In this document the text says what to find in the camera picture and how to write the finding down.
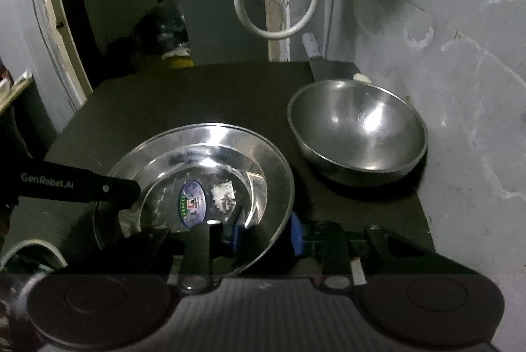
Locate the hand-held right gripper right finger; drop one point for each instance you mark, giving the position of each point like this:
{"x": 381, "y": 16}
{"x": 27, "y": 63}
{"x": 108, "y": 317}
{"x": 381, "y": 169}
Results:
{"x": 296, "y": 237}

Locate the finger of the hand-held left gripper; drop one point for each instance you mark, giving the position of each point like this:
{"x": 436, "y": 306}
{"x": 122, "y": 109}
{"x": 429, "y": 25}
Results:
{"x": 82, "y": 186}

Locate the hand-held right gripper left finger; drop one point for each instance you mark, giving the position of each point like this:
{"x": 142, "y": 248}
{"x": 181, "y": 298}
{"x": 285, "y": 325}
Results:
{"x": 235, "y": 233}

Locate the steel plate with oval sticker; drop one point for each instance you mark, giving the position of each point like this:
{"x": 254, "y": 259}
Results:
{"x": 230, "y": 154}

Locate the steel bowl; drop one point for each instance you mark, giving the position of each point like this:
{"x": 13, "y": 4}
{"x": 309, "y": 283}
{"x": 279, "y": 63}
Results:
{"x": 361, "y": 130}

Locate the grey round container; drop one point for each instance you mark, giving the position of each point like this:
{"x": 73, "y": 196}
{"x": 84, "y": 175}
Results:
{"x": 37, "y": 247}

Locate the small cream piece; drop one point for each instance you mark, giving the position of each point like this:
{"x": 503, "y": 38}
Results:
{"x": 362, "y": 78}

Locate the metal spatula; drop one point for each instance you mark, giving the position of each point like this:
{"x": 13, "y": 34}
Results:
{"x": 328, "y": 68}

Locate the plastic bag pile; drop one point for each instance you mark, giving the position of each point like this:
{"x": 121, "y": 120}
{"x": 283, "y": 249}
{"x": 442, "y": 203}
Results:
{"x": 168, "y": 31}

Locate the door frame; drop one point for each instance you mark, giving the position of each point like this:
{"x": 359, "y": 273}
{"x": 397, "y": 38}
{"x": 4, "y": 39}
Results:
{"x": 61, "y": 27}

